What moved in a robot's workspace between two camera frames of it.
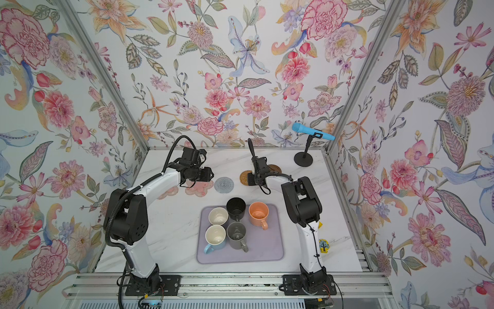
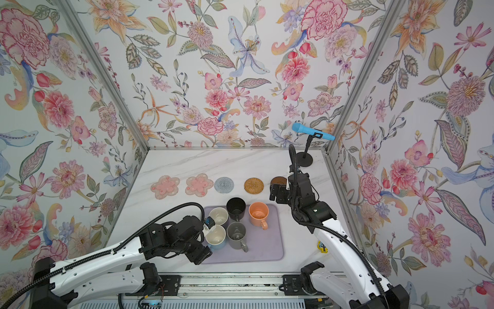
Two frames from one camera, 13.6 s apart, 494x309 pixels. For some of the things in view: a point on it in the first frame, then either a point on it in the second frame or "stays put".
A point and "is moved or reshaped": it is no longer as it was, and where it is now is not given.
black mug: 236,207 stays put
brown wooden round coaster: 274,168 is moved or reshaped
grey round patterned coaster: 224,185 stays put
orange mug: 258,212 stays put
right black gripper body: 253,180 → 285,196
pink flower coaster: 199,188 stays put
